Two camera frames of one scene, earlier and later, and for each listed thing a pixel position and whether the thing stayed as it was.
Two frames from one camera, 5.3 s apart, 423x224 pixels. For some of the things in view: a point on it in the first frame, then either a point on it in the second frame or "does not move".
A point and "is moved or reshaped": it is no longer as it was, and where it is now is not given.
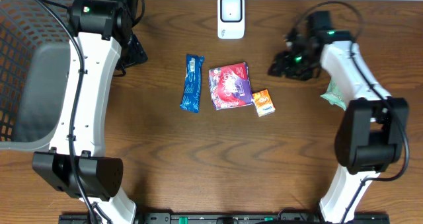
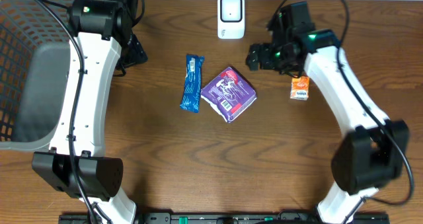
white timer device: (230, 16) does not move
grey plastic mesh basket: (34, 48) does not move
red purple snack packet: (230, 86) is moved or reshaped
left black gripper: (134, 54) does not move
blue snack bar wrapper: (191, 98) does not move
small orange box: (264, 104) → (300, 88)
